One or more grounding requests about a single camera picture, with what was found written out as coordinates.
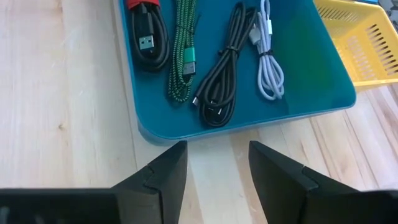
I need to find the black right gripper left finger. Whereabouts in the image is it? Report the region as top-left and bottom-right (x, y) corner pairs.
(111, 140), (188, 224)

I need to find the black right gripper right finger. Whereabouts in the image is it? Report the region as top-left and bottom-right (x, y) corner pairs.
(248, 140), (358, 224)

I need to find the thin black cable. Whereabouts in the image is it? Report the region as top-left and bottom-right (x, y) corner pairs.
(192, 2), (258, 128)

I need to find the green braided cable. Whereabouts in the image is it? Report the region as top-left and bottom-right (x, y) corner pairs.
(167, 0), (200, 103)

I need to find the white cable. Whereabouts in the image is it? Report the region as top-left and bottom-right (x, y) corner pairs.
(248, 0), (285, 101)

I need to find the black cable with red strap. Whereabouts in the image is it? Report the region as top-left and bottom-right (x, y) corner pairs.
(126, 0), (171, 72)

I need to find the large teal plastic bin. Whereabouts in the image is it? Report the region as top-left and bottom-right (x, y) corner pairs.
(119, 0), (357, 146)

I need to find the small yellow plastic bin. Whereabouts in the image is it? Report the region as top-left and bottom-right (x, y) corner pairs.
(313, 0), (398, 91)

